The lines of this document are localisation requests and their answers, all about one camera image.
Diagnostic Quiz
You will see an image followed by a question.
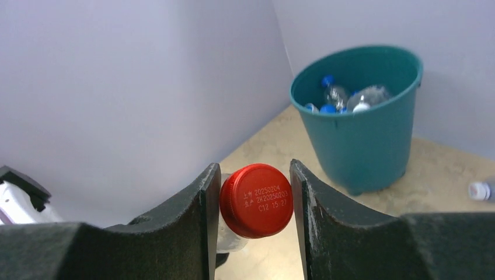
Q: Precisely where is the small Pepsi bottle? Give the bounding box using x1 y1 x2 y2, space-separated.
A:
321 75 349 113
304 103 337 114

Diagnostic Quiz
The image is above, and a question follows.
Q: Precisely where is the teal plastic bin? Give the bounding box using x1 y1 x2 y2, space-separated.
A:
290 45 423 196

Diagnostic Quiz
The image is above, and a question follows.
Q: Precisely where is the clear bottle by back wall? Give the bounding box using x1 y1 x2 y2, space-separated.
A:
468 177 494 203

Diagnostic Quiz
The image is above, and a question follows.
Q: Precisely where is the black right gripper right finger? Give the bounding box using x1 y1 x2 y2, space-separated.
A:
290 159 494 279

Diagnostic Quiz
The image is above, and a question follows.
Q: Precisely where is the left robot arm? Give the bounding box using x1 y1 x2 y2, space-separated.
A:
1 165 63 225

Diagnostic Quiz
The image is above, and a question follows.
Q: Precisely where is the white-label clear bottle white cap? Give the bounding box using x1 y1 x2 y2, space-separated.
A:
346 85 392 113

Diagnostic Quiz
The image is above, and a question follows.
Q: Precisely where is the red-cap clear bottle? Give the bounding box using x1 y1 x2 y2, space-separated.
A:
217 163 294 254

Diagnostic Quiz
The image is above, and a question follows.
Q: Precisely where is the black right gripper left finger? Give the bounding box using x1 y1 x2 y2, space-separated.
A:
1 163 221 279

